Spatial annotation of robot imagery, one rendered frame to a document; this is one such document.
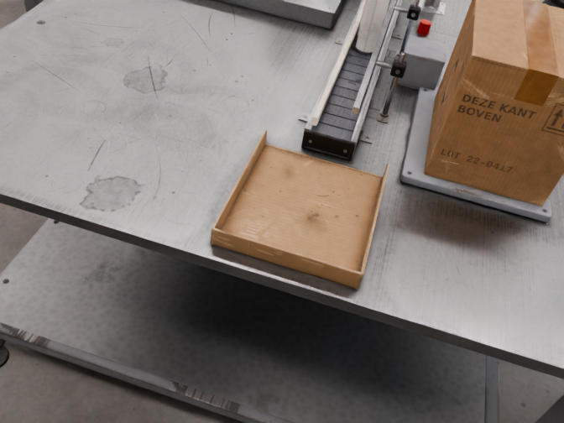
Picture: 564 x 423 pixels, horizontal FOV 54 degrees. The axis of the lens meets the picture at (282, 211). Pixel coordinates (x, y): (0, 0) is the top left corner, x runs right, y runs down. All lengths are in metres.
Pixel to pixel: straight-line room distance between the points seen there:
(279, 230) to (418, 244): 0.25
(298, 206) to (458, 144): 0.33
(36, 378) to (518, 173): 1.40
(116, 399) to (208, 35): 1.05
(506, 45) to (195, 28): 0.82
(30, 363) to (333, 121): 1.16
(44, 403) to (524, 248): 1.32
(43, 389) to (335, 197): 1.08
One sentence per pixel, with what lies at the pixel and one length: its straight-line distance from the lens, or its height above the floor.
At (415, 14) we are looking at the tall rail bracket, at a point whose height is 0.96.
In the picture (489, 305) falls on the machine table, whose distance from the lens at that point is 1.00.
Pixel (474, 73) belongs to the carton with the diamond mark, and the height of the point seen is 1.09.
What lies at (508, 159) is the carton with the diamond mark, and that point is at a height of 0.94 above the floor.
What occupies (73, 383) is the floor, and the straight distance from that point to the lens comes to 1.78.
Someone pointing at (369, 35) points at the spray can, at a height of 0.93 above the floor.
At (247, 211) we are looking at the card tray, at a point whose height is 0.83.
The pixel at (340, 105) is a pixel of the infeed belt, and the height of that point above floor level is 0.88.
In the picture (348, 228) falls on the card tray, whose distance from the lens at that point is 1.02.
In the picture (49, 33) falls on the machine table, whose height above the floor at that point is 0.83.
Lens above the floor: 1.55
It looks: 45 degrees down
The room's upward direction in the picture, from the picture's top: 10 degrees clockwise
